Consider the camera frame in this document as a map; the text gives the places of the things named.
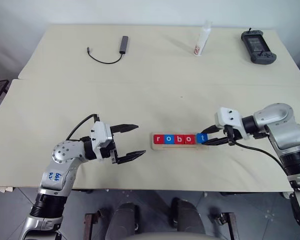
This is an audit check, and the dark grey rounded shape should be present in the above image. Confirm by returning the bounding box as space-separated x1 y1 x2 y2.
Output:
169 196 206 235
109 201 141 235

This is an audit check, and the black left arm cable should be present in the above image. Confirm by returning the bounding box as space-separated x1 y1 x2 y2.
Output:
65 113 101 141

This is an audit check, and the blue letter t tile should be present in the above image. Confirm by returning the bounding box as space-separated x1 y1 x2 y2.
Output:
196 133 209 145

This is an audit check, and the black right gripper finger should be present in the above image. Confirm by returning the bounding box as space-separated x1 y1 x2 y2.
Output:
201 136 231 147
199 125 220 136

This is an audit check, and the light wooden letter tray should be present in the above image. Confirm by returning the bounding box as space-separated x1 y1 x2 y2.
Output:
150 132 210 151

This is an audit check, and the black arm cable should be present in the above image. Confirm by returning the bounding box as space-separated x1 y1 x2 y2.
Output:
232 139 289 172
65 113 101 141

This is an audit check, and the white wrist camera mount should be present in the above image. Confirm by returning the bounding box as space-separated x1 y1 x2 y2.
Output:
214 107 253 141
89 121 114 160

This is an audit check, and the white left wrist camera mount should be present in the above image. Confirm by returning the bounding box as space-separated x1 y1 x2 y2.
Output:
89 121 114 160

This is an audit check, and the brown metal frame bar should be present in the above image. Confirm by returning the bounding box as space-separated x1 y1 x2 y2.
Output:
221 211 239 240
84 211 102 240

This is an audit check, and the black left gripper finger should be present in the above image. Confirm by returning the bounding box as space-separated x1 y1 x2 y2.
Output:
109 123 140 135
116 149 147 165

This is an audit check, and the black handheld controller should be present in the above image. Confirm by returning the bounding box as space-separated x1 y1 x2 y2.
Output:
240 27 278 65

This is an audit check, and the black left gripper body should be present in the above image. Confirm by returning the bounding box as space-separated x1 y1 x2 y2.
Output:
99 132 121 165

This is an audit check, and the grey USB hub with cable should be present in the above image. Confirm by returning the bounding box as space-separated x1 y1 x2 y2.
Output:
85 35 130 65

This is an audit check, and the white plastic bottle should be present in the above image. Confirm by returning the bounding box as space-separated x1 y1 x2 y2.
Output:
192 20 213 57

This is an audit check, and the cream table cloth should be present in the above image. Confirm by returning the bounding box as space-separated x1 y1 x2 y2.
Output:
17 23 300 88
0 78 300 193

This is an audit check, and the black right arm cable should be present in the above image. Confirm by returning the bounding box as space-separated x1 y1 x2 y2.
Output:
232 139 289 172

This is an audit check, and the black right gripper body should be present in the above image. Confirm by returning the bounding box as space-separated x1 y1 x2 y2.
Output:
215 125 244 146

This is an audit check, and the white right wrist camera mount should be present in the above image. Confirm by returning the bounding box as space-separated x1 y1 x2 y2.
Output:
214 107 253 141

